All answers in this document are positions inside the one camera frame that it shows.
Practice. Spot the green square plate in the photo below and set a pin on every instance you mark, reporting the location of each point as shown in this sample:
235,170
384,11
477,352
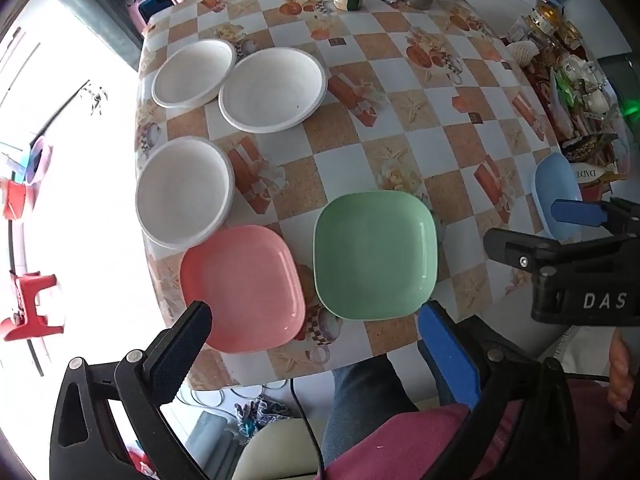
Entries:
375,255

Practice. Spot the blue square plate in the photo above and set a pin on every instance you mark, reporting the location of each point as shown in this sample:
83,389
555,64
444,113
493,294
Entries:
555,185

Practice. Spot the white foam bowl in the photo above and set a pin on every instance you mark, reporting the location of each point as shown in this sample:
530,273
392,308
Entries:
182,192
272,90
192,72

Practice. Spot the red plastic object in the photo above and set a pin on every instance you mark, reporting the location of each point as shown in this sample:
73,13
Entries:
15,199

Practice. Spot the pink square plate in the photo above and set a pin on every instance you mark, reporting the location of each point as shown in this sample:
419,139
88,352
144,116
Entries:
240,287

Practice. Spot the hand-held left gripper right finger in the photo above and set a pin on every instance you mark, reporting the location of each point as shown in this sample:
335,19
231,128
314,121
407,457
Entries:
450,355

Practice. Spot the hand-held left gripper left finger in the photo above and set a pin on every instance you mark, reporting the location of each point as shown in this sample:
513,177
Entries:
182,355

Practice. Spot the red plastic stool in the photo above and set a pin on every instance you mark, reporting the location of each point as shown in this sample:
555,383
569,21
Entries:
30,305

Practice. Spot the checkered printed tablecloth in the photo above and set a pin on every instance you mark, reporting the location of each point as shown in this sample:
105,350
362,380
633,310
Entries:
380,60

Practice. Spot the blue patterned cloth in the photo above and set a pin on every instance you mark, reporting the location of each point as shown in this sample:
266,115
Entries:
260,415

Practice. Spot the pink plastic stool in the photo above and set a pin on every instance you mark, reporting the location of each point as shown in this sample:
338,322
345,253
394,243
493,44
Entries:
150,7

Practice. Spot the white foam fruit net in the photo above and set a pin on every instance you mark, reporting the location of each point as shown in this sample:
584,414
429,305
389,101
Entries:
524,53

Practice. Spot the beige chair seat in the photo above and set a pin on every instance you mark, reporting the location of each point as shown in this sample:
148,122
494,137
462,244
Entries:
280,452

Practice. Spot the yellow glass bottle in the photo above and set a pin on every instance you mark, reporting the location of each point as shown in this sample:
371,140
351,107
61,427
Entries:
549,20

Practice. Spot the person's right hand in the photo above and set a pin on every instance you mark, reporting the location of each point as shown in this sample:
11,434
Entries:
620,380

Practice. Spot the white labelled box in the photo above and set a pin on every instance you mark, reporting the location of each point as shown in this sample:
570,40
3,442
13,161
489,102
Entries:
595,174

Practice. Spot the person's jeans leg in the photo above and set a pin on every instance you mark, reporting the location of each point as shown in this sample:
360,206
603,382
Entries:
367,405

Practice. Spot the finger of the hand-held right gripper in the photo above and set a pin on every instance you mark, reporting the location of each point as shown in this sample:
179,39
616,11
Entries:
520,252
577,212

